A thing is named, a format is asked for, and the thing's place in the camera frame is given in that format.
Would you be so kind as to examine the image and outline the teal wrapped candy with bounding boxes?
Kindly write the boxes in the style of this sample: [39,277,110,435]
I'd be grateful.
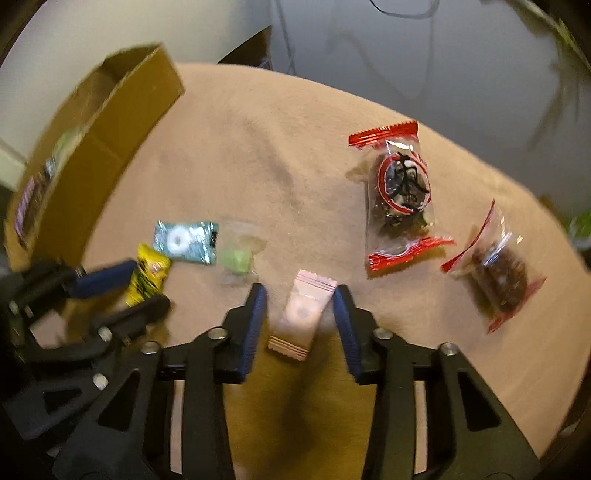
[152,220,219,266]

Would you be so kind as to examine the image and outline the red-edged packet with circle print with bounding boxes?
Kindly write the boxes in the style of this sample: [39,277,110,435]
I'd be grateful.
[348,121,455,278]

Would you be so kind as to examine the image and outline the green gift bag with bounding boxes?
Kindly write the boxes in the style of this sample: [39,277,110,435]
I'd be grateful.
[570,217,591,250]

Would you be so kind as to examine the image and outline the red-edged clear snack packet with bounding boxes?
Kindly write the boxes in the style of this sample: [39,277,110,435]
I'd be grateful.
[441,199,546,334]

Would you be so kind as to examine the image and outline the clear wrapped green candy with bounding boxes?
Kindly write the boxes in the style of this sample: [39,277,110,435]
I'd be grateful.
[217,222,269,287]

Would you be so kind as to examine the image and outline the yellow candy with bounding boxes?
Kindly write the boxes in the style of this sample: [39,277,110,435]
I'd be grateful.
[124,244,171,308]

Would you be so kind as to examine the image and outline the dark low shelf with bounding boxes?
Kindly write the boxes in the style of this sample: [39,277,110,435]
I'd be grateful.
[217,25,274,71]

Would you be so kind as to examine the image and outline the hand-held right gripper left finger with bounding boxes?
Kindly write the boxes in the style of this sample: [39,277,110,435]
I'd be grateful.
[53,282,269,480]

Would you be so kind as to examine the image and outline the green spider plant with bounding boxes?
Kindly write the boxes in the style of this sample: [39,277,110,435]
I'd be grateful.
[508,0,591,148]

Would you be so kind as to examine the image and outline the pink candy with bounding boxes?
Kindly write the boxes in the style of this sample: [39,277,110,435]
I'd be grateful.
[268,270,338,362]

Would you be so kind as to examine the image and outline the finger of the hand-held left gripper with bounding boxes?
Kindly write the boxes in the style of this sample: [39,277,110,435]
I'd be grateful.
[0,260,138,324]
[2,295,171,439]

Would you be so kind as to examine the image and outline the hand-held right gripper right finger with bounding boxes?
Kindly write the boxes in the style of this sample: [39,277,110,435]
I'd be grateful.
[332,285,541,480]

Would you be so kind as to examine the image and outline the white cables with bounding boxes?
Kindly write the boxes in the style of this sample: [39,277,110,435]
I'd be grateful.
[276,0,297,75]

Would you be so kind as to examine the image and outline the brown cardboard box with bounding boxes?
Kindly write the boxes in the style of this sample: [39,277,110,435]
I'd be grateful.
[2,42,185,259]

